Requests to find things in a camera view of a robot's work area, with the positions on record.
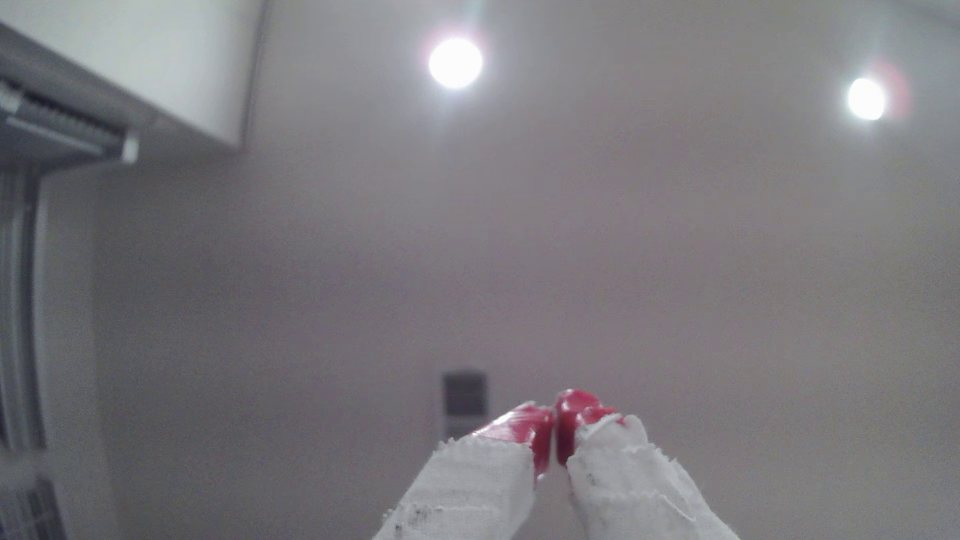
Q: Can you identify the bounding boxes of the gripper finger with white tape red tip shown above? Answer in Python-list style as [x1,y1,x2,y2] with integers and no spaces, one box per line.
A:
[555,388,740,540]
[372,402,555,540]

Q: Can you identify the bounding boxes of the round ceiling light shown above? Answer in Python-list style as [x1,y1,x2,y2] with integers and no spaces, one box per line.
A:
[846,75,890,123]
[427,36,485,91]

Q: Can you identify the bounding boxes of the grey curtain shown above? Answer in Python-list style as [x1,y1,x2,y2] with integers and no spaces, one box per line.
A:
[0,168,48,451]

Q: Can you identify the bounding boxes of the grey curtain rail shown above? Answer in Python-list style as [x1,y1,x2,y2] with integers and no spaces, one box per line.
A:
[0,78,141,168]

